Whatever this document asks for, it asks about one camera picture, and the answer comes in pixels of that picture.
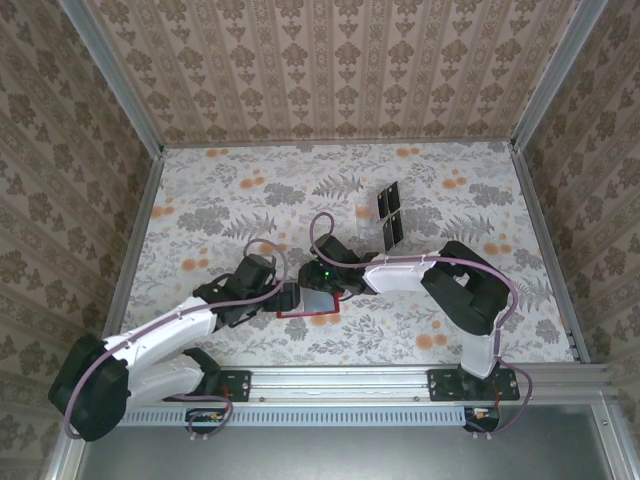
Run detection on red leather card holder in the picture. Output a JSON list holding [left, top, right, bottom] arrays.
[[276, 289, 344, 320]]

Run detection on clear acrylic card stand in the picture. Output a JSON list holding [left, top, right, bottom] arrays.
[[354, 180, 405, 254]]

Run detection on floral paper table cover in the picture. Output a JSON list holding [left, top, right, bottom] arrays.
[[119, 141, 576, 366]]

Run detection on left black connector box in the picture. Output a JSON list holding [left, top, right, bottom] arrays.
[[185, 408, 225, 432]]

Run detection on black connector box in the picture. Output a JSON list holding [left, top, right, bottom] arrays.
[[185, 408, 225, 432], [463, 407, 501, 432]]

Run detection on grey metal sheet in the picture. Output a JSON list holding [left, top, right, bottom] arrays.
[[79, 404, 614, 480]]

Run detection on right black connector box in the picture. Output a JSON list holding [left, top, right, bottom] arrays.
[[463, 407, 501, 432]]

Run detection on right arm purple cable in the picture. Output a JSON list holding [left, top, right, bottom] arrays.
[[308, 212, 535, 441]]

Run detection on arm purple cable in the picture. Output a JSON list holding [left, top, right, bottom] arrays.
[[63, 238, 289, 444], [308, 212, 535, 441]]

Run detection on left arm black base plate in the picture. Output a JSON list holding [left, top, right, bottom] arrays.
[[162, 368, 251, 404]]

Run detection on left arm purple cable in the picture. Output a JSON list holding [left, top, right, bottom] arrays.
[[63, 238, 289, 444]]

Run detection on aluminium mounting rail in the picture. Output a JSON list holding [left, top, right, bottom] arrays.
[[129, 363, 614, 401]]

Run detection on aluminium side rail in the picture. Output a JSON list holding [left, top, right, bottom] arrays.
[[102, 149, 166, 346], [509, 144, 594, 364]]

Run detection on slotted grey cable duct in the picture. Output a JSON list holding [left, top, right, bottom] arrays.
[[122, 409, 474, 427]]

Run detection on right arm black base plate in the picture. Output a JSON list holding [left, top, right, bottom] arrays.
[[428, 368, 521, 404]]

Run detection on aluminium frame bar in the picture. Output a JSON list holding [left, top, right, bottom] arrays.
[[44, 434, 94, 480], [592, 389, 626, 480]]

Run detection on aluminium frame post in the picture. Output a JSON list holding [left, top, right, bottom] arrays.
[[509, 0, 614, 151], [57, 0, 166, 157]]

